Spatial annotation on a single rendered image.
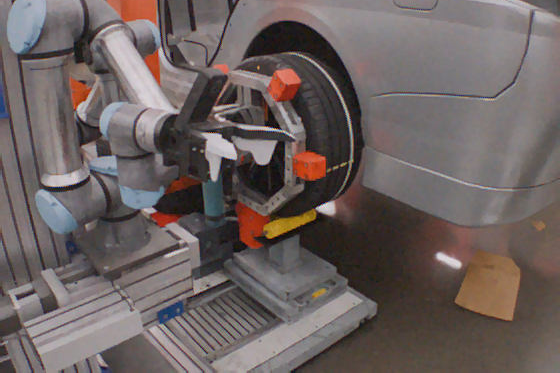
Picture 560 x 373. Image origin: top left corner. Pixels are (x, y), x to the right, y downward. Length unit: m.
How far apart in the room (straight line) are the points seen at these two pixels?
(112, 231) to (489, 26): 1.13
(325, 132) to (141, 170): 0.90
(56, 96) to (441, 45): 1.04
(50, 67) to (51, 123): 0.12
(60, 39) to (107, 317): 0.64
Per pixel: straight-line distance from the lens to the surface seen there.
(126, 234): 1.19
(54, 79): 1.00
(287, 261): 2.13
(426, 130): 1.48
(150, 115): 0.77
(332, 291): 2.14
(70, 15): 1.00
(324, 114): 1.62
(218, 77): 0.70
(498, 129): 1.37
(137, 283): 1.27
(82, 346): 1.14
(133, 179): 0.84
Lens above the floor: 1.45
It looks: 22 degrees down
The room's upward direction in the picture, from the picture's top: straight up
